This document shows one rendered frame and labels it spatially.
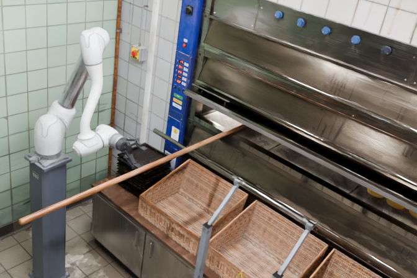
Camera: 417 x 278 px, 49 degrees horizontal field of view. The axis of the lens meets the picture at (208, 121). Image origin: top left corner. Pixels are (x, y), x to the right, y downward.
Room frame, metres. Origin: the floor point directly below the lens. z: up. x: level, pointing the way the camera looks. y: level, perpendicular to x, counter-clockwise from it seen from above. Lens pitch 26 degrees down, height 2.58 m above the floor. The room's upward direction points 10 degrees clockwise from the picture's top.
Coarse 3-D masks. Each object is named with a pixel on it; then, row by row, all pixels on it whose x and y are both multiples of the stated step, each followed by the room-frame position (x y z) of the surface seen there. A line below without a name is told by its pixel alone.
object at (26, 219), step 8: (232, 128) 2.75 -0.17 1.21; (240, 128) 2.80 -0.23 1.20; (216, 136) 2.61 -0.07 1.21; (224, 136) 2.66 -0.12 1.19; (200, 144) 2.48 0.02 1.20; (176, 152) 2.33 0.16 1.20; (184, 152) 2.36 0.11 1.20; (160, 160) 2.21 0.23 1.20; (168, 160) 2.25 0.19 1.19; (144, 168) 2.11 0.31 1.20; (120, 176) 1.99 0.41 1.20; (128, 176) 2.02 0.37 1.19; (104, 184) 1.90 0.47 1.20; (112, 184) 1.93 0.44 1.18; (88, 192) 1.82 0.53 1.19; (64, 200) 1.72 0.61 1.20; (72, 200) 1.74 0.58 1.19; (48, 208) 1.65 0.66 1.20; (56, 208) 1.68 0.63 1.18; (32, 216) 1.59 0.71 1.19; (40, 216) 1.61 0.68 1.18
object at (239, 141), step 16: (208, 128) 2.83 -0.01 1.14; (224, 128) 2.79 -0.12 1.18; (240, 144) 2.65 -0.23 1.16; (272, 160) 2.49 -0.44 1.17; (304, 176) 2.35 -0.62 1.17; (336, 192) 2.22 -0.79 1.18; (368, 208) 2.11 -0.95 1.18; (384, 224) 2.04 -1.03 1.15; (400, 224) 2.02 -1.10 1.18; (416, 240) 1.93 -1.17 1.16
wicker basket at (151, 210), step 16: (192, 160) 2.85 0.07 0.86; (176, 176) 2.76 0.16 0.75; (192, 176) 2.79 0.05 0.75; (208, 176) 2.73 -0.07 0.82; (144, 192) 2.52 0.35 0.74; (160, 192) 2.65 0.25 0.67; (176, 192) 2.79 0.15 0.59; (192, 192) 2.75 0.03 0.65; (208, 192) 2.68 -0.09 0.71; (224, 192) 2.62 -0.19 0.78; (240, 192) 2.56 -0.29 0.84; (144, 208) 2.46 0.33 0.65; (160, 208) 2.38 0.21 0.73; (176, 208) 2.60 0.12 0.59; (192, 208) 2.64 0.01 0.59; (208, 208) 2.63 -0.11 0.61; (224, 208) 2.57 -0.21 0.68; (240, 208) 2.50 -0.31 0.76; (160, 224) 2.36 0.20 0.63; (176, 224) 2.28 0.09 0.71; (192, 224) 2.47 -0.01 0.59; (224, 224) 2.37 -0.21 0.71; (176, 240) 2.27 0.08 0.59; (192, 240) 2.19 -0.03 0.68
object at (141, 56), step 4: (132, 48) 3.25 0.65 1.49; (136, 48) 3.22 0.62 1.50; (140, 48) 3.21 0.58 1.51; (144, 48) 3.23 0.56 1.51; (136, 52) 3.22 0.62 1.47; (140, 52) 3.20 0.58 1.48; (144, 52) 3.23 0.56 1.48; (132, 56) 3.24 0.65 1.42; (136, 56) 3.22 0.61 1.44; (140, 56) 3.20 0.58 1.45; (144, 56) 3.23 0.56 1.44; (140, 60) 3.21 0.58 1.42; (144, 60) 3.24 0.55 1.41
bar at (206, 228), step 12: (156, 132) 2.61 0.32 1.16; (180, 144) 2.49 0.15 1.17; (216, 168) 2.29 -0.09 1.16; (240, 180) 2.19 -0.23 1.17; (276, 204) 2.03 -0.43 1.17; (216, 216) 2.06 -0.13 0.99; (300, 216) 1.95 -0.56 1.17; (204, 228) 2.02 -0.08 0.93; (312, 228) 1.89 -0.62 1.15; (204, 240) 2.01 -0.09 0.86; (300, 240) 1.86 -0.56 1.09; (204, 252) 2.01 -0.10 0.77; (204, 264) 2.03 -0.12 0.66; (288, 264) 1.78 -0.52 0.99; (276, 276) 1.72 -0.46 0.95
